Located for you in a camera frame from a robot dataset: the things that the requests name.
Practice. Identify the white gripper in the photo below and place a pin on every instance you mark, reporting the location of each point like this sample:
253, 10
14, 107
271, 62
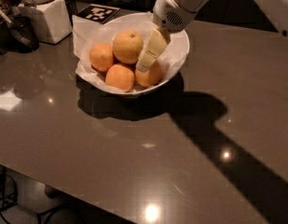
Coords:
169, 15

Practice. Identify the yellow-orange orange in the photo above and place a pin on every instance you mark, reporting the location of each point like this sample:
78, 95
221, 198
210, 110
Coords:
127, 46

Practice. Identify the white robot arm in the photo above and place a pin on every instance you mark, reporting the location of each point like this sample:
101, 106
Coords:
275, 10

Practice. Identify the right orange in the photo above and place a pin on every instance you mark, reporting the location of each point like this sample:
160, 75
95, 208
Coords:
151, 77

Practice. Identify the white bowl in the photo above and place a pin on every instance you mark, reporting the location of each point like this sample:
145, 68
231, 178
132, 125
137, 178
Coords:
177, 47

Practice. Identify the front orange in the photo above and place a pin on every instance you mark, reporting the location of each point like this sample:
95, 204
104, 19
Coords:
120, 76

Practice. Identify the left orange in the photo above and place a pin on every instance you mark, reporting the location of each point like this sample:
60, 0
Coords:
101, 56

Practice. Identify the black white marker tag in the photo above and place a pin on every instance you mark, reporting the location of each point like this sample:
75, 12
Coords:
98, 13

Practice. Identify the white paper liner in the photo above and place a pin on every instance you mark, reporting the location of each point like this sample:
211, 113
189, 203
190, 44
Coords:
87, 31

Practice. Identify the white ceramic jar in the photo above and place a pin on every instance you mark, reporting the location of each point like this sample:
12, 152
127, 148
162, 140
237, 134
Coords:
49, 18

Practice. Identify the dark pan with handle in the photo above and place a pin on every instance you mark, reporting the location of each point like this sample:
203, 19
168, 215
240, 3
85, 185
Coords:
22, 32

